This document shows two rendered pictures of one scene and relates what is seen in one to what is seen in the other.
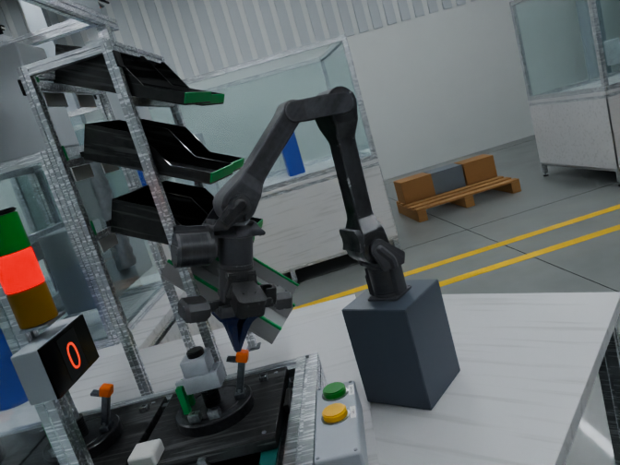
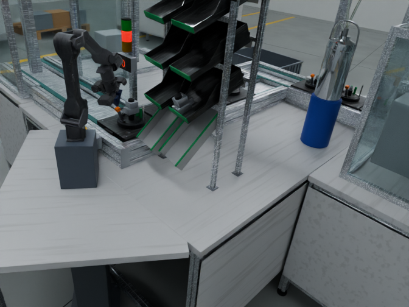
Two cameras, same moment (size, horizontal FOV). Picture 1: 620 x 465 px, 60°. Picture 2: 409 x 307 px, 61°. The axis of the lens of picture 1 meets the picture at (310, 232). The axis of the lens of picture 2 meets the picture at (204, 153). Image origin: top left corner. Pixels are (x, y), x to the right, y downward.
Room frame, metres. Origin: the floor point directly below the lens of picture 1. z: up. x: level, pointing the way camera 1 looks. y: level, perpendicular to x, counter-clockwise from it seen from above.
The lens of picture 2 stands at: (2.09, -0.78, 1.76)
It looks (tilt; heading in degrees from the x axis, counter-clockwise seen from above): 31 degrees down; 126
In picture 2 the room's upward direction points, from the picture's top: 6 degrees clockwise
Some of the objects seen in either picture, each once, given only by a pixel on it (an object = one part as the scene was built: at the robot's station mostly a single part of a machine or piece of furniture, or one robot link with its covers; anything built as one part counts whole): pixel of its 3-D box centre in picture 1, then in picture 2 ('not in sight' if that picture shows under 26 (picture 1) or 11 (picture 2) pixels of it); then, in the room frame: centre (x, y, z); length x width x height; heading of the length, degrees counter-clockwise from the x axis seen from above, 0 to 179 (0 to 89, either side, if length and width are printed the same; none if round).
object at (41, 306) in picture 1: (32, 304); (126, 45); (0.71, 0.38, 1.29); 0.05 x 0.05 x 0.05
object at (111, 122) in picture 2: (219, 417); (131, 124); (0.89, 0.25, 0.96); 0.24 x 0.24 x 0.02; 85
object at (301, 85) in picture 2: not in sight; (316, 80); (1.29, 1.55, 1.01); 0.24 x 0.24 x 0.13; 85
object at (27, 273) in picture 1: (18, 269); (126, 35); (0.71, 0.38, 1.34); 0.05 x 0.05 x 0.05
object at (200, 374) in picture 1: (195, 369); (132, 105); (0.89, 0.26, 1.06); 0.08 x 0.04 x 0.07; 85
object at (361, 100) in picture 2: not in sight; (350, 91); (1.54, 1.53, 1.01); 0.24 x 0.24 x 0.13; 85
